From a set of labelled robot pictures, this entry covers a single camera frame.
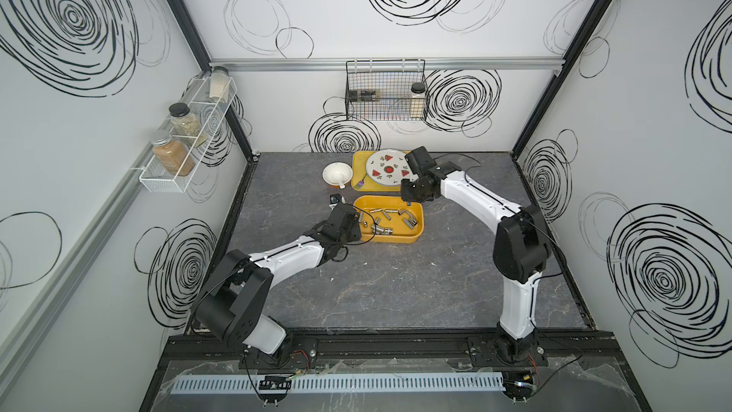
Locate dark item in basket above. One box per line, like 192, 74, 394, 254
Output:
346, 89, 381, 103

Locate black wire wall basket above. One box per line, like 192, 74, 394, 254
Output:
345, 67, 426, 121

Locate spice jar brown powder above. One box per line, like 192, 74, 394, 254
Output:
150, 130, 194, 177

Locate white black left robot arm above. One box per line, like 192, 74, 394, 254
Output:
192, 202, 361, 356

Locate clear acrylic wall shelf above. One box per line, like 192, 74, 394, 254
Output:
139, 73, 238, 203

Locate aluminium wall rail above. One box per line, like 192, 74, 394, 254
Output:
209, 56, 565, 72

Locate yellow plastic storage box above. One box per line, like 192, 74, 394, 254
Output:
354, 195, 425, 244

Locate white slotted cable duct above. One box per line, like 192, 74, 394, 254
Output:
170, 372, 505, 395

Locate spice jar white contents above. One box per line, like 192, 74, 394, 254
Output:
209, 66, 231, 102

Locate yellow plastic tray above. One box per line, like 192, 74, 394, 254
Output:
352, 151, 400, 193

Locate white bottle in basket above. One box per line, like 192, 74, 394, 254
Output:
409, 82, 427, 119

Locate black corner frame post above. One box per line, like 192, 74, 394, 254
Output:
511, 0, 613, 161

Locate chrome socket large hex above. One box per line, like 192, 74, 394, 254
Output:
403, 217, 417, 230

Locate watermelon pattern ceramic plate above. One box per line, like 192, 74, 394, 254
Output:
365, 149, 416, 187

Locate chrome socket big central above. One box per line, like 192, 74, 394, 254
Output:
372, 224, 394, 236

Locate orange white bowl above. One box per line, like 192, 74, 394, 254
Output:
322, 162, 353, 189

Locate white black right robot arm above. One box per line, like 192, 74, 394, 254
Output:
400, 147, 552, 365

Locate spice jar black lid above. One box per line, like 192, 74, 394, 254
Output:
169, 102, 201, 137

